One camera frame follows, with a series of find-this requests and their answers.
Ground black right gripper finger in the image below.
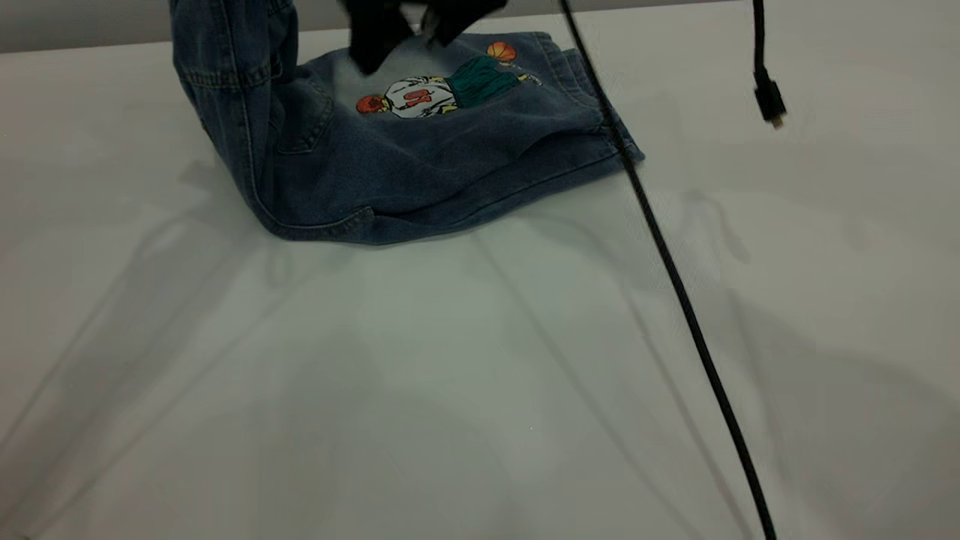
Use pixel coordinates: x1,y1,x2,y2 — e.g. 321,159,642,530
337,0,421,76
424,0,511,47

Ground blue denim jeans with print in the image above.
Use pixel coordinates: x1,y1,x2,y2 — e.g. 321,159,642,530
169,0,646,246

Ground thick black cable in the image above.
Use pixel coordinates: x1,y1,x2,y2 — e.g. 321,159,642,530
559,0,779,540

